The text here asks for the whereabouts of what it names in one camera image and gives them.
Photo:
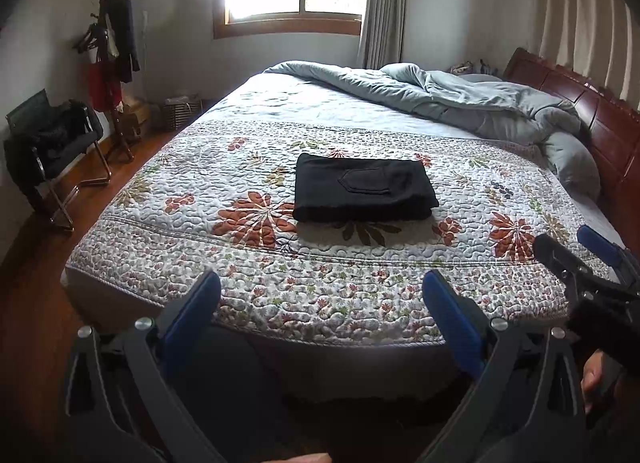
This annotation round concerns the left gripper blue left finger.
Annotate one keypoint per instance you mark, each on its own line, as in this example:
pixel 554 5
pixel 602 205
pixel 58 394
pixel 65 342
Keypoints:
pixel 183 321

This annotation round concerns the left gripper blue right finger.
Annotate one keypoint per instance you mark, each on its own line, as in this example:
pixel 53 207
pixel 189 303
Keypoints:
pixel 460 321

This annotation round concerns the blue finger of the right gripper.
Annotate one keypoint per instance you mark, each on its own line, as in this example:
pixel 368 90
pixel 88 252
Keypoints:
pixel 610 253
pixel 558 259

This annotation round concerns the black pants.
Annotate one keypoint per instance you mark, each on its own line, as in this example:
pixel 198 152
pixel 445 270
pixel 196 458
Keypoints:
pixel 332 190

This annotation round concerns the person's right hand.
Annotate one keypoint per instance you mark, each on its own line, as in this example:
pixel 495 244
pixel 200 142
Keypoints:
pixel 592 378

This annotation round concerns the grey bed sheet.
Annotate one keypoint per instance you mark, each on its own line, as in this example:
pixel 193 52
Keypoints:
pixel 594 217

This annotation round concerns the grey pillow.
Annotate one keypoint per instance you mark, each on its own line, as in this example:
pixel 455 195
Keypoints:
pixel 572 163

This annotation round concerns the dark red wooden headboard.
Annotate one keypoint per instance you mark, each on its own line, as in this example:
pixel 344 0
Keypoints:
pixel 612 134

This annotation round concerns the grey-green duvet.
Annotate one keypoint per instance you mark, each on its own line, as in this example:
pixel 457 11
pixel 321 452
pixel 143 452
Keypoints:
pixel 492 109

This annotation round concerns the wicker basket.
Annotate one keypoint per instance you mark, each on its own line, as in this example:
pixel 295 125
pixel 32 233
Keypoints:
pixel 179 112

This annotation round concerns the grey window curtain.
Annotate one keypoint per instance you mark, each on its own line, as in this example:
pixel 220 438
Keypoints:
pixel 382 33

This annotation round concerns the wooden coat rack with clothes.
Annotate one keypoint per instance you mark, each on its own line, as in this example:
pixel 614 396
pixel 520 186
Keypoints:
pixel 111 37

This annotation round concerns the beige wall curtain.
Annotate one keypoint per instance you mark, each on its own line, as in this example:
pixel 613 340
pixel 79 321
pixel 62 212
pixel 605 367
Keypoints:
pixel 598 39

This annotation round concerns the black metal frame chair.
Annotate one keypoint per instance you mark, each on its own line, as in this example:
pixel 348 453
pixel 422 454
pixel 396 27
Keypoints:
pixel 43 141

